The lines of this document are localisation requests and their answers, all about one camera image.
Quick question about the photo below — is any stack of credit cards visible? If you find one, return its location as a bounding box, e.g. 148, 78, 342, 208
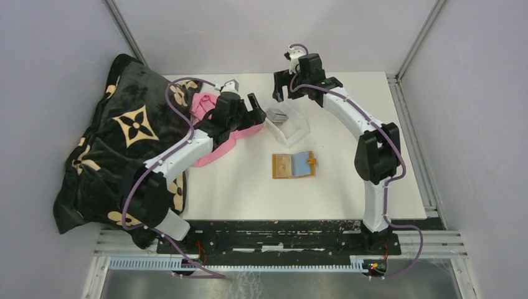
266, 108, 289, 124

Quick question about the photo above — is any black floral blanket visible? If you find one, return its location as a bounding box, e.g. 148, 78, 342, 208
53, 54, 203, 249

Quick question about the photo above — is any white plastic tray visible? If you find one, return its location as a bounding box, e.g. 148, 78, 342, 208
265, 102, 310, 148

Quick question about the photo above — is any pink cloth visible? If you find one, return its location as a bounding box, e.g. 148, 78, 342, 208
189, 92, 265, 168

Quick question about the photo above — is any aluminium frame rail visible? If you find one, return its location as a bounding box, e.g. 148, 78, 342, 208
387, 74, 468, 260

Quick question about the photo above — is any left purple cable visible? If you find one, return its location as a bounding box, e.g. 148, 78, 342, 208
121, 77, 228, 282

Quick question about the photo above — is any white slotted cable duct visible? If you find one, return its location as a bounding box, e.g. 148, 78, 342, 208
108, 257, 367, 273

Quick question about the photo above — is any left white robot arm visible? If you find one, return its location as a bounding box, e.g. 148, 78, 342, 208
119, 92, 266, 254

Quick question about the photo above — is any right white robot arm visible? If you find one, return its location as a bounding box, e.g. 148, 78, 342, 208
272, 48, 406, 254

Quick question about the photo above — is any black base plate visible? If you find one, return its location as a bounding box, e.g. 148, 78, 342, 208
177, 218, 444, 266

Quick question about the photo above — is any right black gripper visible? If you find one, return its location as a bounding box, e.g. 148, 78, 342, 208
273, 67, 310, 102

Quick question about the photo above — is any yellow leather card holder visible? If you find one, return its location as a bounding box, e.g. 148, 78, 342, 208
272, 151, 318, 179

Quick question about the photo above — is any gold vip card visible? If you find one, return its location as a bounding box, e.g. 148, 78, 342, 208
275, 154, 293, 178

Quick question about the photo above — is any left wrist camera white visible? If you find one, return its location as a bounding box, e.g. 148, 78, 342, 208
220, 79, 239, 95

